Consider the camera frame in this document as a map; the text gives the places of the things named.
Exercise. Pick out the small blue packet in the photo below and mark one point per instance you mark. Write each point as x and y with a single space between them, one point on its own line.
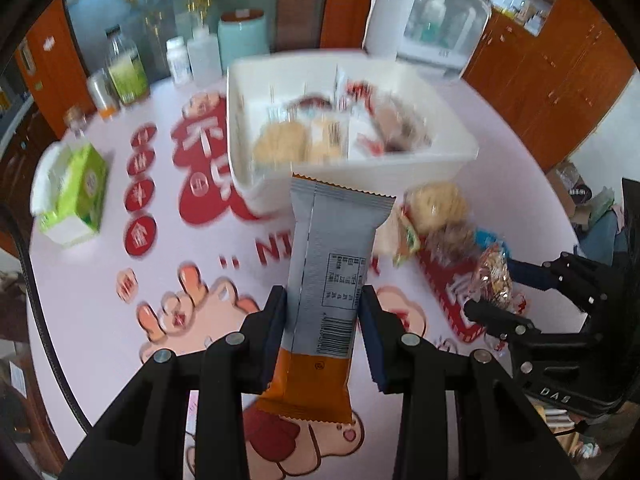
487 239

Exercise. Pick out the small yellow rice cake pack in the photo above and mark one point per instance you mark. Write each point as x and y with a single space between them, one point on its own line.
325 135

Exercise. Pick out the tiny glass jar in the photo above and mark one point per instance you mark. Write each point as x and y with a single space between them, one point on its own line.
76 122

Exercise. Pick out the clear brown cake pack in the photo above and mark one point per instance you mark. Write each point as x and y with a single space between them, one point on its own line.
400 122

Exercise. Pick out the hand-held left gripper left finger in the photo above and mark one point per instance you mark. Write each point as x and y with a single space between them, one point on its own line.
274 335

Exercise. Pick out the mint canister with brown lid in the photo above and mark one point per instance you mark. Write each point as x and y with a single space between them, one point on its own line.
245 40

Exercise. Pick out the small jar with orange contents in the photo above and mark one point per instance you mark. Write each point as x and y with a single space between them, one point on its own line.
102 92

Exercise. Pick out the green tissue box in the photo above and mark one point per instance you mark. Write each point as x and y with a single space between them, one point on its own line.
80 185

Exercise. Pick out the grey orange snack bar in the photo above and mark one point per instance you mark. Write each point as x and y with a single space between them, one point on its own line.
330 270

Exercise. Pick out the glass bottle with green label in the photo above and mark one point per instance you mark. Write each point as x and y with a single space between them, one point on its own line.
127 75

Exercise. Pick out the translucent squeeze bottle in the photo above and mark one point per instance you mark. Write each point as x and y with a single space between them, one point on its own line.
204 57

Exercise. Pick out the clear yellow puff pack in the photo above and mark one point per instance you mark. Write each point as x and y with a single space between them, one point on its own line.
440 205

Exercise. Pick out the large yellow cracker pack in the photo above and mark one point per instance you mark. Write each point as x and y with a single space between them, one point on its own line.
280 142

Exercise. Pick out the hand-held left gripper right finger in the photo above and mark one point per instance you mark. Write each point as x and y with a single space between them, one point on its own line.
372 340

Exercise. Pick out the wooden glass sliding door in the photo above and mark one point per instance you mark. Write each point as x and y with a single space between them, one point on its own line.
300 0

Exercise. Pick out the white pill bottle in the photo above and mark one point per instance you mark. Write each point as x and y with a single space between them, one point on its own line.
178 62

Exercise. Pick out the clear nut brittle packet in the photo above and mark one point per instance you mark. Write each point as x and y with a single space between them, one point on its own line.
495 277

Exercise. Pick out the brown nut ball pack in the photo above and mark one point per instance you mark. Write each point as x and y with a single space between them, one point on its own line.
450 244

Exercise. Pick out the white teal bottle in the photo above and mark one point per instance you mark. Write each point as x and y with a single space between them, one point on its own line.
432 15

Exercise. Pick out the white cabinet with clear door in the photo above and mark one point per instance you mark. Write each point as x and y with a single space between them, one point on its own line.
385 35

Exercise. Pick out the red white cartoon packet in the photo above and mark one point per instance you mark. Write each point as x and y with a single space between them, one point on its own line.
362 132

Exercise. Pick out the white plastic storage bin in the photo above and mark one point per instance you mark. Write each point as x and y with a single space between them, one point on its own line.
400 170

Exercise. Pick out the cardboard box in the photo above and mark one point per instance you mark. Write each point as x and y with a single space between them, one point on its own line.
565 180

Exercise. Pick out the wooden wall cabinet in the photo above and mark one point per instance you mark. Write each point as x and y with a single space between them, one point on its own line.
550 70

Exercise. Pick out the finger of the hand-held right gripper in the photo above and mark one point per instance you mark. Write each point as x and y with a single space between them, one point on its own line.
527 272
500 316

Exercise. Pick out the person's leg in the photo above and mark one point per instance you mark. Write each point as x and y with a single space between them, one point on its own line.
597 242

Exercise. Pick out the small green snack packet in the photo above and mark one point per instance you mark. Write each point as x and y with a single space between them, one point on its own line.
409 242

